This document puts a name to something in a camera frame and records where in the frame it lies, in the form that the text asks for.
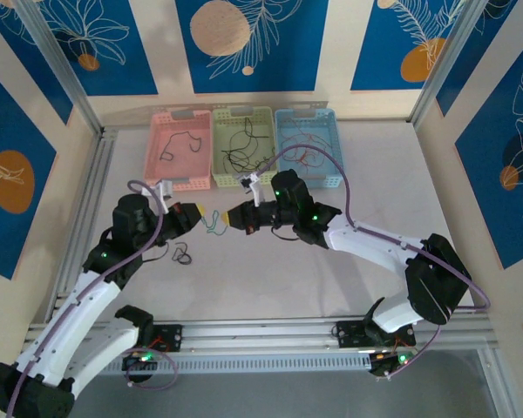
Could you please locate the long aluminium base rail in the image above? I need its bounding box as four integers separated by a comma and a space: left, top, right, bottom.
28, 315, 502, 353

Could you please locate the perforated metal strip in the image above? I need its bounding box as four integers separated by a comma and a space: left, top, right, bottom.
150, 101, 329, 113

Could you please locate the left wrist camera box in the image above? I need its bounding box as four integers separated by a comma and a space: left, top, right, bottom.
139, 179, 176, 213

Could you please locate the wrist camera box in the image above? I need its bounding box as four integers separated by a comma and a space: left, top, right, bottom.
139, 179, 176, 213
237, 171, 269, 206

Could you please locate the pink perforated plastic basket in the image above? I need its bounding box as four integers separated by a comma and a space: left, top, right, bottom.
142, 108, 214, 192

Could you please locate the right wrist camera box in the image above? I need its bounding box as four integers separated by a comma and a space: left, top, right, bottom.
237, 171, 269, 206

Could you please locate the blue floral wall panel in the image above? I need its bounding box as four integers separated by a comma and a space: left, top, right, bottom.
175, 0, 331, 94
350, 0, 471, 92
0, 60, 58, 281
435, 0, 523, 118
34, 0, 160, 98
0, 0, 74, 127
454, 25, 523, 270

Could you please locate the light green perforated plastic basket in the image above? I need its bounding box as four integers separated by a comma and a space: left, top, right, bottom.
211, 106, 278, 189

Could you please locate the aluminium frame post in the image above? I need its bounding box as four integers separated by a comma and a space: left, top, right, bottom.
15, 0, 105, 134
411, 0, 485, 127

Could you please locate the orange cable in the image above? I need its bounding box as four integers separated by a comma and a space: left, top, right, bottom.
281, 116, 335, 172

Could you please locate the black cable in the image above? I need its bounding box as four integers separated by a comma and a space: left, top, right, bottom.
243, 145, 276, 172
228, 116, 271, 153
159, 130, 203, 161
221, 147, 250, 174
169, 241, 194, 266

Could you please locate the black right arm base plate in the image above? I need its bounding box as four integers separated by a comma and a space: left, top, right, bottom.
330, 320, 420, 380

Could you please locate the light blue perforated plastic basket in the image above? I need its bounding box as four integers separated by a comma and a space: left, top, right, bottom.
273, 107, 346, 192

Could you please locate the aluminium table side rail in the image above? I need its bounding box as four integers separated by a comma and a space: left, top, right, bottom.
54, 125, 118, 321

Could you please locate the grey slotted cable duct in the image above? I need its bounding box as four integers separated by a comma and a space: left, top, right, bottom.
67, 351, 376, 376

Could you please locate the green cable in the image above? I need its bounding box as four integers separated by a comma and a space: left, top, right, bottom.
200, 211, 228, 236

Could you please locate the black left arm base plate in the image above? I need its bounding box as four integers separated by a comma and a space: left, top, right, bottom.
120, 324, 185, 385

